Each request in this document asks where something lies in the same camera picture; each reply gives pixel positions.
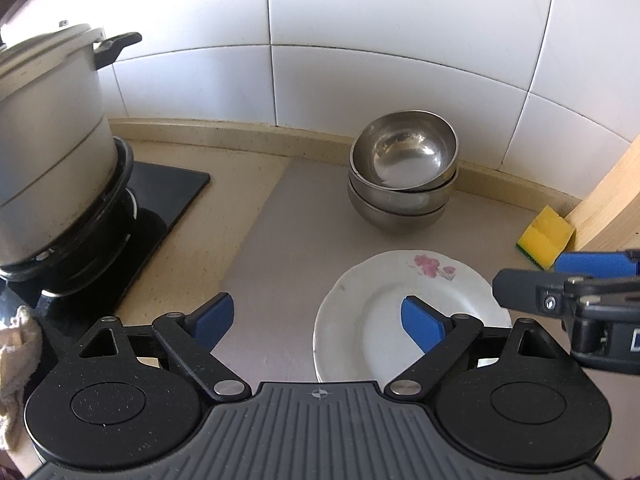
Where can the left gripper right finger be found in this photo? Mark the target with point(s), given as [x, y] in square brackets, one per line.
[426, 326]

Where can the beige cloth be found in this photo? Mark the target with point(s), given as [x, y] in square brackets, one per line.
[21, 347]

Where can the black gas stove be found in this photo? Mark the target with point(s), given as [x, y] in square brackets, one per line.
[86, 273]

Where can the small steel bowl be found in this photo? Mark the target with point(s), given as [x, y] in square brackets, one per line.
[406, 151]

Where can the large steel bowl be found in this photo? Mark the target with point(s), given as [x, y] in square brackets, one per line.
[389, 221]

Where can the wooden knife block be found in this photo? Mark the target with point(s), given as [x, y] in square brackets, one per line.
[608, 219]

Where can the yellow green sponge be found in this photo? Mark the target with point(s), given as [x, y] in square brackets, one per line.
[545, 238]

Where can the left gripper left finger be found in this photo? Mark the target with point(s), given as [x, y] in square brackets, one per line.
[210, 322]

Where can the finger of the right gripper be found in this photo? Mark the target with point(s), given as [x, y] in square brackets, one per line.
[621, 264]
[532, 292]

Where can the silver cooking pot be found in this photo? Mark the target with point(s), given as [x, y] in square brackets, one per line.
[57, 150]

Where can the white plate pink flower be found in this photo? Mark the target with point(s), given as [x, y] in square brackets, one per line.
[358, 333]

